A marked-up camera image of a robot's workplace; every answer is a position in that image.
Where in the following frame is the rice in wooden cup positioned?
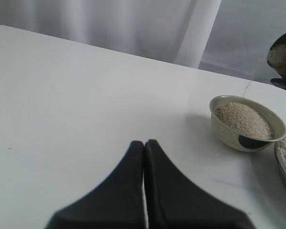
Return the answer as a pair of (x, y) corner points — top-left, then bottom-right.
(267, 44), (286, 67)

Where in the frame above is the small cream ceramic bowl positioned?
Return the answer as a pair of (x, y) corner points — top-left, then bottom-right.
(209, 95), (286, 153)

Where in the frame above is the white backdrop curtain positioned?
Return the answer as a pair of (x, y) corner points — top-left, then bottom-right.
(0, 0), (286, 83)

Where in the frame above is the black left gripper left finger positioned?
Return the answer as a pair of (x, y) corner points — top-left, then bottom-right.
(46, 141), (145, 229)

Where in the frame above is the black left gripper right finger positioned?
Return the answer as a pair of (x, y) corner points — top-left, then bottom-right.
(144, 140), (255, 229)

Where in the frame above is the rice in small bowl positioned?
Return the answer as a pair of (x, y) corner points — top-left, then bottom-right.
(215, 102), (272, 140)

